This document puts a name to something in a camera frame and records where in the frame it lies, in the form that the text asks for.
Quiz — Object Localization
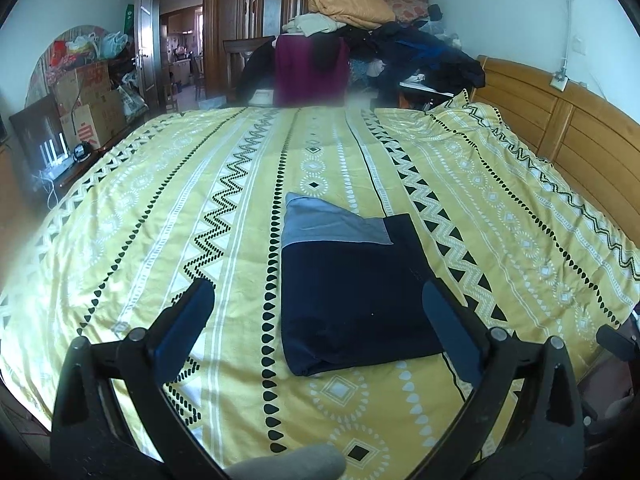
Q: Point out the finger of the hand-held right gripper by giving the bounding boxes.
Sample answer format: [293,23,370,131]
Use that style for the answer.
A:
[595,324,640,363]

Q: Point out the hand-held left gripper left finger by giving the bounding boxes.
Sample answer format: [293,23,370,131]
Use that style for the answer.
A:
[50,277,226,480]

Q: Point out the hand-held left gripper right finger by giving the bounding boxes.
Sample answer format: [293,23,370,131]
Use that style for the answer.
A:
[421,280,588,480]

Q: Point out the navy and grey small garment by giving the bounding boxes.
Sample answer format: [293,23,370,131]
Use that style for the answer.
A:
[280,192,446,378]

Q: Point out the dark clothes pile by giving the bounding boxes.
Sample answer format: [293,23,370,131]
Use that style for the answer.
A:
[350,20,487,108]

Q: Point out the yellow patterned blanket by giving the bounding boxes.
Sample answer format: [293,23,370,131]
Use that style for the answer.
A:
[0,89,640,480]

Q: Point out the grey fabric lump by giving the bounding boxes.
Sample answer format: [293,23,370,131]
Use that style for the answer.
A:
[225,442,346,480]

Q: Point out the wooden headboard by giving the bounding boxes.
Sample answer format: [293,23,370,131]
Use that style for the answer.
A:
[472,55,640,261]

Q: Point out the white router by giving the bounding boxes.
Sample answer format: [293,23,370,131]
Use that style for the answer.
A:
[39,132,73,181]

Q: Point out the red printed cardboard box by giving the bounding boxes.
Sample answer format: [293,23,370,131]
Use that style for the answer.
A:
[60,87,128,153]

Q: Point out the black garment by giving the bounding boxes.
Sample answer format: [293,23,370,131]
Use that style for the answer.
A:
[235,42,278,106]

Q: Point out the plain cardboard box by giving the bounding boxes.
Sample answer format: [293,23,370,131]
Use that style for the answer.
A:
[50,62,113,111]

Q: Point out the maroon garment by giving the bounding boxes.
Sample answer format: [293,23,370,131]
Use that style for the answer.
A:
[274,34,351,108]

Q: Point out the wooden door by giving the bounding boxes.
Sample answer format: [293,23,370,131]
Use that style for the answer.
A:
[135,0,163,111]

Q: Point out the white plastic bags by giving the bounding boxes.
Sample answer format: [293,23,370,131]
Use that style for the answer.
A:
[67,30,130,61]

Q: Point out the red patterned pillow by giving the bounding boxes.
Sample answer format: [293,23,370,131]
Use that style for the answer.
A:
[387,0,431,23]

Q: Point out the folded orange blanket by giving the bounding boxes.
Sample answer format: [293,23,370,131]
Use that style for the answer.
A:
[306,0,396,28]

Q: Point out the white cables bundle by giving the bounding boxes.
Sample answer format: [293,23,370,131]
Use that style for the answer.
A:
[32,170,63,208]

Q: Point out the grey wall cable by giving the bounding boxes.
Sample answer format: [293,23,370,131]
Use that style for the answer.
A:
[557,0,576,78]

